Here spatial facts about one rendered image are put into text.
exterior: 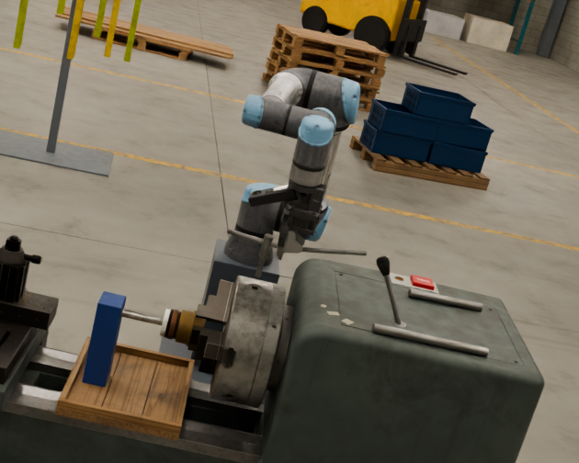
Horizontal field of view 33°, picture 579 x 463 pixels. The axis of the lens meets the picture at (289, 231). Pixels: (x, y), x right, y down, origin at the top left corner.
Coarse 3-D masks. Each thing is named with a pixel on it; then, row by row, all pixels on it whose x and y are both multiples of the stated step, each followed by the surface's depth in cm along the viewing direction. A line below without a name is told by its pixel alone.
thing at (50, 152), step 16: (64, 48) 687; (64, 64) 691; (64, 80) 695; (0, 144) 700; (16, 144) 709; (32, 144) 719; (48, 144) 710; (64, 144) 739; (32, 160) 685; (48, 160) 693; (64, 160) 703; (80, 160) 712; (96, 160) 722
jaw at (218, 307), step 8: (224, 280) 247; (224, 288) 246; (232, 288) 247; (216, 296) 245; (224, 296) 246; (232, 296) 246; (200, 304) 244; (208, 304) 245; (216, 304) 245; (224, 304) 245; (200, 312) 244; (208, 312) 244; (216, 312) 244; (224, 312) 245; (208, 320) 246; (216, 320) 244; (224, 320) 244
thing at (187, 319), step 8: (176, 312) 242; (184, 312) 242; (192, 312) 243; (168, 320) 240; (176, 320) 241; (184, 320) 240; (192, 320) 240; (200, 320) 243; (168, 328) 240; (176, 328) 240; (184, 328) 240; (192, 328) 240; (168, 336) 241; (176, 336) 240; (184, 336) 240
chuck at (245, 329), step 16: (240, 288) 236; (272, 288) 240; (240, 304) 232; (256, 304) 233; (240, 320) 230; (256, 320) 231; (224, 336) 236; (240, 336) 229; (256, 336) 230; (240, 352) 229; (256, 352) 230; (224, 368) 230; (240, 368) 230; (256, 368) 230; (224, 384) 233; (240, 384) 232; (224, 400) 240; (240, 400) 237
